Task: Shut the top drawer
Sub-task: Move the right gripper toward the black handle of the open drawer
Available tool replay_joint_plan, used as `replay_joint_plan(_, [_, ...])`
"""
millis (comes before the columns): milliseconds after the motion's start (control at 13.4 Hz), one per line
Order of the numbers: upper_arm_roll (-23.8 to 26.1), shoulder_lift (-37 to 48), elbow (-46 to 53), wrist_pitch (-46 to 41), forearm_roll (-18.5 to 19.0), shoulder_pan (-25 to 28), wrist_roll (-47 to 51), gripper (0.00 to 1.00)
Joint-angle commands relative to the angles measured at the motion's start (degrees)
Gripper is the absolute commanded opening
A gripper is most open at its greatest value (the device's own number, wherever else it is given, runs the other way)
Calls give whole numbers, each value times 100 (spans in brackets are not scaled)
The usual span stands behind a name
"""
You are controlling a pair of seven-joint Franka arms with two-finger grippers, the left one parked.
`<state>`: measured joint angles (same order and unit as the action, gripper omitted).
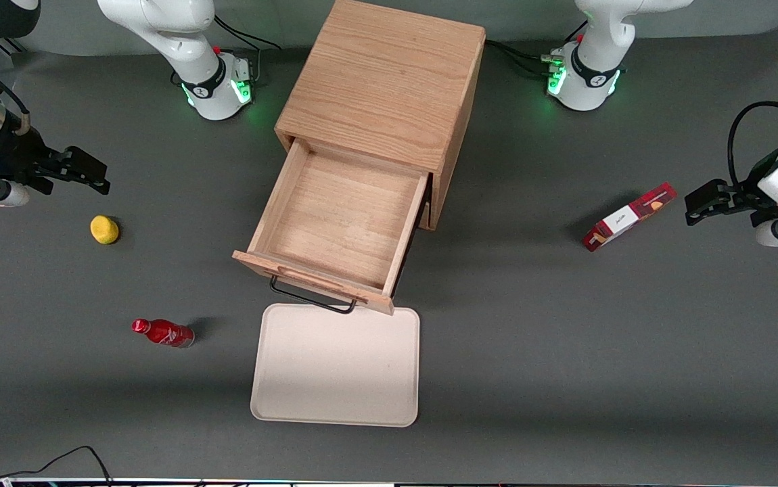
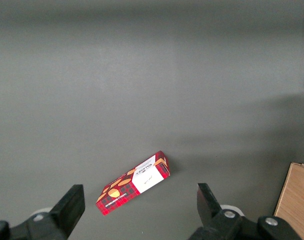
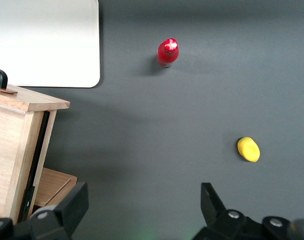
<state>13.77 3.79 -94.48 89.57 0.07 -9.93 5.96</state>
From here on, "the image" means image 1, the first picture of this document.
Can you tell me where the black base cable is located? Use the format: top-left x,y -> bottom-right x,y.
213,14 -> 283,85
484,20 -> 589,76

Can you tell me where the red white snack box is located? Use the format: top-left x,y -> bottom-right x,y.
582,181 -> 678,253

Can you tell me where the black left base cable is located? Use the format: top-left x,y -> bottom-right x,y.
484,20 -> 589,76

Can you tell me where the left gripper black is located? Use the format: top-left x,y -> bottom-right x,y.
685,177 -> 778,226

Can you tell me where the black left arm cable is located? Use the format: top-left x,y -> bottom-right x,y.
727,101 -> 778,191

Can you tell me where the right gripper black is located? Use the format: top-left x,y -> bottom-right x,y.
0,133 -> 111,195

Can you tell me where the wooden drawer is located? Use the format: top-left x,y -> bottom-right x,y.
232,139 -> 430,317

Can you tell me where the beige plastic tray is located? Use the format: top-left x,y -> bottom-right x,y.
250,303 -> 421,428

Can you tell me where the yellow lemon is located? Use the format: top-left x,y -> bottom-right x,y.
90,215 -> 120,246

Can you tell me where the thin black table cable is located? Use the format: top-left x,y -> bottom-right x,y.
0,446 -> 114,487

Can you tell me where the black metal drawer handle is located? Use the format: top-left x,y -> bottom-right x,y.
269,274 -> 358,315

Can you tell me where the wooden drawer cabinet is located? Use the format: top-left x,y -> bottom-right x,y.
274,0 -> 486,232

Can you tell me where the red bottle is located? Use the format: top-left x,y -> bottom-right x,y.
131,319 -> 196,349

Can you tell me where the black right base cable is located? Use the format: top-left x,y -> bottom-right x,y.
213,14 -> 283,85

